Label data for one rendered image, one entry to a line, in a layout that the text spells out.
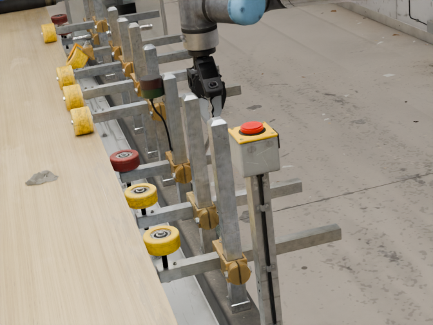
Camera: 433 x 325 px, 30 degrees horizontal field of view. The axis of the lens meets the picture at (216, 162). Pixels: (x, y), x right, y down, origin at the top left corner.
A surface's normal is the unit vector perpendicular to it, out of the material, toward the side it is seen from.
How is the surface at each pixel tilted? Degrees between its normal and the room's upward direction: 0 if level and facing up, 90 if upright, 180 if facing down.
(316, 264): 0
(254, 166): 90
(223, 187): 90
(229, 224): 90
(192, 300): 0
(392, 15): 90
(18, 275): 0
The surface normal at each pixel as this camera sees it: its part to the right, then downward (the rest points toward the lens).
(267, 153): 0.26, 0.36
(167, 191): -0.11, -0.91
